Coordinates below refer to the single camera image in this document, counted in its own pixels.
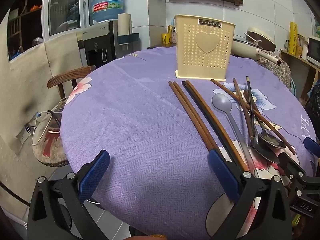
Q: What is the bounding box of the cream pan with lid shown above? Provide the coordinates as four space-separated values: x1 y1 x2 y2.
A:
232 39 282 66

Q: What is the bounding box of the cream plastic utensil holder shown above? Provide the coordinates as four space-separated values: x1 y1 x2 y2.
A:
174 14 236 82

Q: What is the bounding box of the blue-grey cup holder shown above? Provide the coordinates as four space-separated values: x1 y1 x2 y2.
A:
117 33 140 52

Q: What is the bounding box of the purple floral tablecloth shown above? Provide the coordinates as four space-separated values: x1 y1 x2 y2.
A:
60 44 318 240

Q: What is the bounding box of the yellow food container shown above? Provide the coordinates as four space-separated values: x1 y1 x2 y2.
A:
297 34 307 56

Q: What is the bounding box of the sliding glass window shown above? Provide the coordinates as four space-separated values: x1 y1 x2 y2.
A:
42 0 91 43

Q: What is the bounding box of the cream rice cooker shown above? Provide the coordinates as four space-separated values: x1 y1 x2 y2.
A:
244 27 277 53

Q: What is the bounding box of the black plastic bag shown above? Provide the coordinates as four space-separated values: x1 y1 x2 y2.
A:
305 80 320 133

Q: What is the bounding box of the wooden counter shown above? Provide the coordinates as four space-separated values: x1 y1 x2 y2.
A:
279 49 320 103

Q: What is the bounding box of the wooden chair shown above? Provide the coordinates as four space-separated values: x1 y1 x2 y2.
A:
47 65 97 100

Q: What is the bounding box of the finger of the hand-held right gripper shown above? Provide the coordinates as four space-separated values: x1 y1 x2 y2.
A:
278 152 308 180
303 137 320 159

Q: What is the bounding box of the white rice paddle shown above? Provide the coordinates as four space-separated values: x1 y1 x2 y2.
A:
243 31 263 43

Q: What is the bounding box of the floral cloth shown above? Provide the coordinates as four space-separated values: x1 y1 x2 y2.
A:
257 51 293 90

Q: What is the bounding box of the brown wooden chopstick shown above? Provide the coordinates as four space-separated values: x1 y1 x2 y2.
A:
168 81 215 153
211 79 296 155
232 78 254 140
173 81 221 152
186 80 248 172

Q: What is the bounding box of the dark wooden rack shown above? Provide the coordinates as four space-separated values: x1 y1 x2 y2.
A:
7 0 43 62

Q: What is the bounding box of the white microwave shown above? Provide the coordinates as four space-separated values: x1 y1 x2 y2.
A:
306 36 320 67

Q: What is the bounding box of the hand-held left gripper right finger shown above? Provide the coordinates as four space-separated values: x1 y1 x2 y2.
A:
208 150 292 240

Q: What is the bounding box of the beige cardboard panel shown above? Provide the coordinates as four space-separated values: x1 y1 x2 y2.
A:
0 32 85 205

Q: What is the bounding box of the wall power strip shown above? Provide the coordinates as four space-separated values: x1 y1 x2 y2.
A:
16 123 35 144

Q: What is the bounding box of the grey plastic spoon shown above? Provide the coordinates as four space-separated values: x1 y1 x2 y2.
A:
212 93 257 177

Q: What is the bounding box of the yellow roll packet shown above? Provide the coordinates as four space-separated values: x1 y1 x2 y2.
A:
289 21 299 56

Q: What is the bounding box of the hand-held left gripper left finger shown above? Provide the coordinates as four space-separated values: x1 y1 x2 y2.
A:
27 149 112 240

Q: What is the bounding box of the grey water dispenser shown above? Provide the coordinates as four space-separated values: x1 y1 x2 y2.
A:
77 20 118 68

